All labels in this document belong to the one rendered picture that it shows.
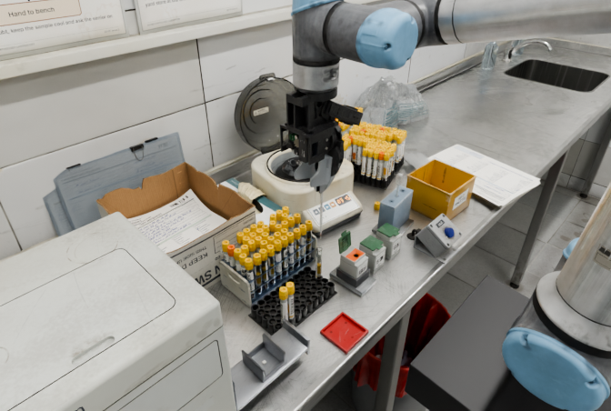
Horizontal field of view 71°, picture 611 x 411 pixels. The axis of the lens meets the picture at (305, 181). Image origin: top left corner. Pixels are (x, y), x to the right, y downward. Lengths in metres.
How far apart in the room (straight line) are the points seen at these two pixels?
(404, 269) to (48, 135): 0.84
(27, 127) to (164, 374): 0.65
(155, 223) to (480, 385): 0.77
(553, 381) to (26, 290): 0.65
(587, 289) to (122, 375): 0.51
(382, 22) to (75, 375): 0.53
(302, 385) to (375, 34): 0.59
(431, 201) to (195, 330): 0.79
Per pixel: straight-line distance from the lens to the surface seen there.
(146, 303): 0.58
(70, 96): 1.06
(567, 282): 0.58
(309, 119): 0.70
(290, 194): 1.07
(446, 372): 0.79
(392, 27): 0.58
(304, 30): 0.66
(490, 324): 0.88
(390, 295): 0.98
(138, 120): 1.14
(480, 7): 0.65
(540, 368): 0.63
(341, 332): 0.90
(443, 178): 1.30
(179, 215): 1.11
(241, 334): 0.91
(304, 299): 0.93
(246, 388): 0.79
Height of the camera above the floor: 1.58
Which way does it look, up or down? 32 degrees down
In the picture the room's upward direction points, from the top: straight up
